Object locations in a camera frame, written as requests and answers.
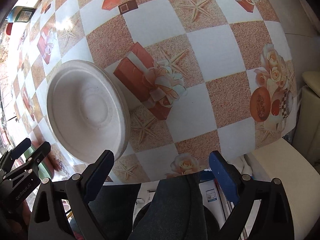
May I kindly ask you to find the green square plate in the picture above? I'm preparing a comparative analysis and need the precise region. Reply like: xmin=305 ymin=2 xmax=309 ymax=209
xmin=24 ymin=144 xmax=54 ymax=179

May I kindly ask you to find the green blue bottle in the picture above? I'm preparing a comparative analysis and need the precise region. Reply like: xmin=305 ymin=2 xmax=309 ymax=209
xmin=7 ymin=6 xmax=36 ymax=23

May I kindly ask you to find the white paper bowl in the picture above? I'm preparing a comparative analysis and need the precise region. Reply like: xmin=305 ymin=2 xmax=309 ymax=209
xmin=46 ymin=60 xmax=130 ymax=164

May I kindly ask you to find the cream cushioned seat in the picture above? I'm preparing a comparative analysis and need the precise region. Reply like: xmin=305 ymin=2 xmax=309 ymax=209
xmin=246 ymin=138 xmax=320 ymax=239

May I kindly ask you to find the checkered floral tablecloth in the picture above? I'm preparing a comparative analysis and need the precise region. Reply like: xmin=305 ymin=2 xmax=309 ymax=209
xmin=1 ymin=0 xmax=297 ymax=183

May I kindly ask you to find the blue jeans leg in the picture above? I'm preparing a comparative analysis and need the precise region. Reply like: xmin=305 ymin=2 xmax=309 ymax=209
xmin=89 ymin=173 xmax=207 ymax=239

